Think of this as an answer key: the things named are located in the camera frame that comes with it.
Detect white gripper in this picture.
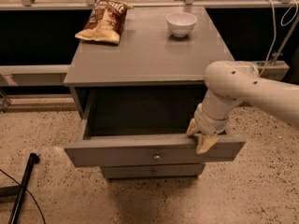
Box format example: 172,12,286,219
186,104,228,154

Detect grey top drawer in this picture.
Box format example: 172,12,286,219
64,91,246,168

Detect grey drawer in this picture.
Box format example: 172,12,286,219
100,163,205,179
64,91,246,168

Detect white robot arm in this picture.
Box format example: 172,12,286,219
186,61,299,154

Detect grey bottom drawer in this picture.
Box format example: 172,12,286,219
100,163,205,179

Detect grey drawer cabinet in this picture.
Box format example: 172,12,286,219
64,6,246,181

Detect white ceramic bowl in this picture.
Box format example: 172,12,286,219
166,12,197,37

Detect brown chip bag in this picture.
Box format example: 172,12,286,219
75,0,134,44

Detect black metal stand leg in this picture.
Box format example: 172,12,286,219
0,153,39,224

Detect white cable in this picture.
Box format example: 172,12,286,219
257,0,299,78

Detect thin black cable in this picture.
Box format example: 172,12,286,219
0,168,47,224

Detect grey metal railing frame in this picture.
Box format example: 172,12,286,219
0,0,299,114

